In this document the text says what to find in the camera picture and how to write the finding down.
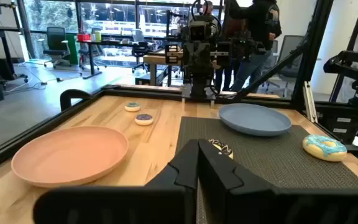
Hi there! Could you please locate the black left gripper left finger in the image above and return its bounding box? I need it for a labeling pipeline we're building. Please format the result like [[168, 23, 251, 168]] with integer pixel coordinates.
[[144, 139, 200, 189]]

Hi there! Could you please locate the black box with labels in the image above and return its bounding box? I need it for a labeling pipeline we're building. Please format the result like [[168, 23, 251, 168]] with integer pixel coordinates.
[[317, 108, 358, 146]]

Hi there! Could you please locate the grey-backed office chair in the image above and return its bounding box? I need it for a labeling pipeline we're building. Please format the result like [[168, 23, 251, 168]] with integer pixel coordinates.
[[131, 29, 150, 75]]

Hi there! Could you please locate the large chocolate iced donut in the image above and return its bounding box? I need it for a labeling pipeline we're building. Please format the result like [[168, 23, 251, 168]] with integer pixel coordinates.
[[208, 138, 234, 160]]

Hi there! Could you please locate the large blue iced donut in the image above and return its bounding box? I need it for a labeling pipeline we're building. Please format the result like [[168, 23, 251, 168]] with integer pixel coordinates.
[[302, 134, 348, 162]]

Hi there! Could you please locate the small purple iced donut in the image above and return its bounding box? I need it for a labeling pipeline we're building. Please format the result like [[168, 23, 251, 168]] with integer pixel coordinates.
[[134, 113, 154, 126]]

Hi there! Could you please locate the green cabinet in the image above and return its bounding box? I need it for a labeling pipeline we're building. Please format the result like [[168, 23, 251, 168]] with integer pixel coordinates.
[[65, 33, 80, 65]]

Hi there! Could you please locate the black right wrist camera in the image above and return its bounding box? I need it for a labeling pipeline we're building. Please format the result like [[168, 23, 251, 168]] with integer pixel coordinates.
[[188, 21, 208, 41]]

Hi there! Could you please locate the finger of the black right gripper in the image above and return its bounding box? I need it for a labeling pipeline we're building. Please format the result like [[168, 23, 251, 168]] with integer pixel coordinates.
[[183, 42, 200, 75], [198, 42, 214, 75]]

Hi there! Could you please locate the white aluminium bracket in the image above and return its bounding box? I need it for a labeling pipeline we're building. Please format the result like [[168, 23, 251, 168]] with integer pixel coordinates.
[[302, 80, 319, 124]]

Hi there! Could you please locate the black office chair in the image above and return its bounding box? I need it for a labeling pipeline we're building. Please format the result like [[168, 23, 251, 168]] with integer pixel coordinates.
[[44, 26, 71, 68]]

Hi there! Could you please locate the black curved bracket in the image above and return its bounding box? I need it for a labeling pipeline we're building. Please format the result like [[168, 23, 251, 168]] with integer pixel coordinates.
[[60, 89, 92, 112]]

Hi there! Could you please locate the small blue sprinkled donut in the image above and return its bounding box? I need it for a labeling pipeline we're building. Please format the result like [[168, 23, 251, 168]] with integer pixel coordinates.
[[124, 101, 141, 113]]

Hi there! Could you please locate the pink round plate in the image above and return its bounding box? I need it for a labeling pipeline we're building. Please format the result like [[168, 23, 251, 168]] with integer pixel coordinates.
[[11, 125, 129, 189]]

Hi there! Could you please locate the blue round plate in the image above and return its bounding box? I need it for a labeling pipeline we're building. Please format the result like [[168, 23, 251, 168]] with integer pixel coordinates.
[[218, 103, 292, 137]]

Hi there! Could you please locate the wooden work table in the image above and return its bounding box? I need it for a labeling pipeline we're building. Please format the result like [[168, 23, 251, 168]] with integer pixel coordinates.
[[142, 49, 185, 87]]

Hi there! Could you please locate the grey woven placemat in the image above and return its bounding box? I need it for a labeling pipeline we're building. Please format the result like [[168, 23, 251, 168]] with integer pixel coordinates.
[[175, 116, 358, 224]]

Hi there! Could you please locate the person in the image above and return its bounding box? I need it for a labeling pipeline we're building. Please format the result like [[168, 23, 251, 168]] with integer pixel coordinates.
[[228, 0, 283, 93], [201, 0, 248, 91]]

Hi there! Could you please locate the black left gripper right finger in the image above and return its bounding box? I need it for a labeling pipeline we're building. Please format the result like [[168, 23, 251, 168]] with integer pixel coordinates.
[[198, 139, 276, 224]]

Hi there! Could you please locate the black standing desk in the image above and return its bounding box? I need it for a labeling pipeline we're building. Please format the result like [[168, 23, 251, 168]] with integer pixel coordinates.
[[0, 26, 29, 86]]

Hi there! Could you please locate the grey office chair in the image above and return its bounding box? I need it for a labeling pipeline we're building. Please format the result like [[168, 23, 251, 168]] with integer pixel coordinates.
[[264, 34, 306, 99]]

